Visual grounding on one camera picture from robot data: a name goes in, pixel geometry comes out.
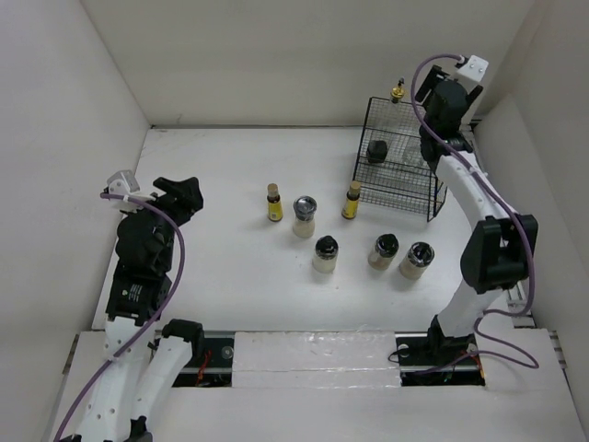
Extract clear oil bottle gold spout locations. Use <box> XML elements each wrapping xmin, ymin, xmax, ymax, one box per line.
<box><xmin>401</xmin><ymin>145</ymin><xmax>425</xmax><ymax>168</ymax></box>

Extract metal rail right edge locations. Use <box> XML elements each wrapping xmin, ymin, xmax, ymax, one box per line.
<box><xmin>506</xmin><ymin>283</ymin><xmax>537</xmax><ymax>329</ymax></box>

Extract purple cable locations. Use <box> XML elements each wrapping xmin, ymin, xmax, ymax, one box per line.
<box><xmin>54</xmin><ymin>192</ymin><xmax>186</xmax><ymax>442</ymax></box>
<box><xmin>410</xmin><ymin>53</ymin><xmax>540</xmax><ymax>374</ymax></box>

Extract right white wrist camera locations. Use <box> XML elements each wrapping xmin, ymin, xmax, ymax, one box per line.
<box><xmin>454</xmin><ymin>55</ymin><xmax>489</xmax><ymax>84</ymax></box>

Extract tan spice grinder silver top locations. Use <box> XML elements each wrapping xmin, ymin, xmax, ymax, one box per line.
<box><xmin>399</xmin><ymin>241</ymin><xmax>435</xmax><ymax>280</ymax></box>

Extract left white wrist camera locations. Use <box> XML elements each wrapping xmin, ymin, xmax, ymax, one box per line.
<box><xmin>103</xmin><ymin>169</ymin><xmax>140</xmax><ymax>204</ymax></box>

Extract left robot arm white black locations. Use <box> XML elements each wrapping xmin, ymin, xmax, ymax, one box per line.
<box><xmin>54</xmin><ymin>170</ymin><xmax>205</xmax><ymax>441</ymax></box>

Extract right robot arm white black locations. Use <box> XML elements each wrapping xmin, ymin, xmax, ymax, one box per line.
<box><xmin>410</xmin><ymin>57</ymin><xmax>538</xmax><ymax>371</ymax></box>

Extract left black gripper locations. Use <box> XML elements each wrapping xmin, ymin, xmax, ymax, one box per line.
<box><xmin>124</xmin><ymin>177</ymin><xmax>202</xmax><ymax>270</ymax></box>

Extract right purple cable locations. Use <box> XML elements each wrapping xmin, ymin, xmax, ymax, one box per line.
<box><xmin>410</xmin><ymin>53</ymin><xmax>540</xmax><ymax>374</ymax></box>

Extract small yellow bottle cork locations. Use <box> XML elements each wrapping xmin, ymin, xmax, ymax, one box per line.
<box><xmin>341</xmin><ymin>180</ymin><xmax>361</xmax><ymax>220</ymax></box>
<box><xmin>267</xmin><ymin>183</ymin><xmax>283</xmax><ymax>222</ymax></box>

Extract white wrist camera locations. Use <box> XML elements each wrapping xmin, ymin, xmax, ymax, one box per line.
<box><xmin>454</xmin><ymin>55</ymin><xmax>489</xmax><ymax>84</ymax></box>
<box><xmin>103</xmin><ymin>169</ymin><xmax>140</xmax><ymax>204</ymax></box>

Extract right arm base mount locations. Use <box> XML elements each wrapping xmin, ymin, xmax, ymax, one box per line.
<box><xmin>388</xmin><ymin>332</ymin><xmax>485</xmax><ymax>388</ymax></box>

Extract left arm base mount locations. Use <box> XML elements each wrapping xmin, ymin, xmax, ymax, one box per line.
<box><xmin>173</xmin><ymin>334</ymin><xmax>235</xmax><ymax>388</ymax></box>

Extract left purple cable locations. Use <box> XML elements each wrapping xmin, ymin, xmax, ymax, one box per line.
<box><xmin>54</xmin><ymin>192</ymin><xmax>186</xmax><ymax>442</ymax></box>

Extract black wire rack basket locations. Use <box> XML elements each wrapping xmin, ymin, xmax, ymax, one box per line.
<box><xmin>352</xmin><ymin>99</ymin><xmax>446</xmax><ymax>221</ymax></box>

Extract black top salt shaker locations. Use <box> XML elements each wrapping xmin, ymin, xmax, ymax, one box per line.
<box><xmin>312</xmin><ymin>236</ymin><xmax>339</xmax><ymax>273</ymax></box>

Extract dark sauce bottle gold spout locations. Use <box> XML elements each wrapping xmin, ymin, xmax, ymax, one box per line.
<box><xmin>366</xmin><ymin>77</ymin><xmax>406</xmax><ymax>164</ymax></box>

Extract brown spice shaker black top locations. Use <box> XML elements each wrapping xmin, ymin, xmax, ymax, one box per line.
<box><xmin>368</xmin><ymin>233</ymin><xmax>399</xmax><ymax>271</ymax></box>

